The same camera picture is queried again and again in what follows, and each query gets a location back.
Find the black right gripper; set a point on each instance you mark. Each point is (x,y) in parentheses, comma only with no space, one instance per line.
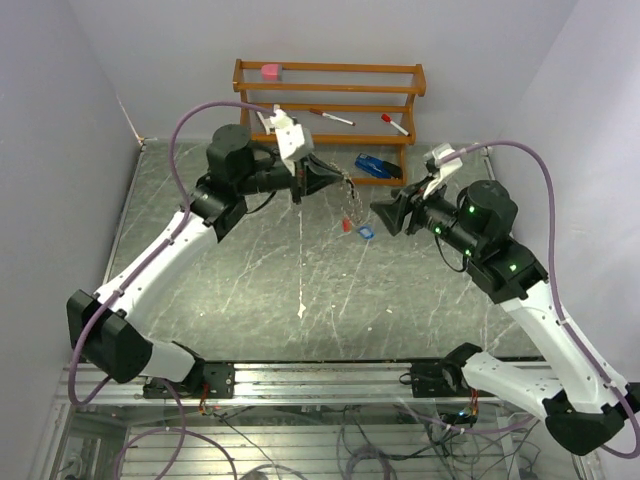
(393,212)

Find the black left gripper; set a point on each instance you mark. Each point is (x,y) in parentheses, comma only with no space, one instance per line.
(312,174)

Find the blue key tag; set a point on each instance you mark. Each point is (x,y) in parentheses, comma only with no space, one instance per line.
(366,232)

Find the round metal keyring disc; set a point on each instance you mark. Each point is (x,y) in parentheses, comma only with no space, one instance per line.
(352,206)

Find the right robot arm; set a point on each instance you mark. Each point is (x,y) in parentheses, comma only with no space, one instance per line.
(583,403)

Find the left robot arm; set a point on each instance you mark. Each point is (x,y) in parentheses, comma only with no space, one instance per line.
(102,324)

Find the blue stapler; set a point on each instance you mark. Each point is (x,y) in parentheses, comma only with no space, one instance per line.
(378,168)

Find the red white marker pen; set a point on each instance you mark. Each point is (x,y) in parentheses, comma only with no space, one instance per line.
(332,117)

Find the wooden shelf rack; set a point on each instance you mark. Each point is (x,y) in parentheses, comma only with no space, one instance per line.
(357,92)

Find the white plastic clamp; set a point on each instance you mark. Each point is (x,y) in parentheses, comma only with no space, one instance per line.
(269,120)

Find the red capped white marker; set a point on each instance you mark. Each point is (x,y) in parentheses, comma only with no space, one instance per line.
(387,119)

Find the pink eraser block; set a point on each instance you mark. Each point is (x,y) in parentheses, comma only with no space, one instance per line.
(271,72)

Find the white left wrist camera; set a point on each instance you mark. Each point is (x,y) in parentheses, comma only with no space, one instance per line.
(293,139)

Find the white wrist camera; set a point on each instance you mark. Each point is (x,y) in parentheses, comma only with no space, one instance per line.
(440,171)
(293,139)

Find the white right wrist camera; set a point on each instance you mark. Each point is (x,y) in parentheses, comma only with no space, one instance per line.
(440,171)

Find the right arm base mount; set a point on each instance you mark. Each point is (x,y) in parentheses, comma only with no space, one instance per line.
(440,377)

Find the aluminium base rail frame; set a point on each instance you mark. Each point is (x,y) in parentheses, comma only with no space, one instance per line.
(316,383)

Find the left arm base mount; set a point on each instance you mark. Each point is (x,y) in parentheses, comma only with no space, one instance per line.
(208,379)

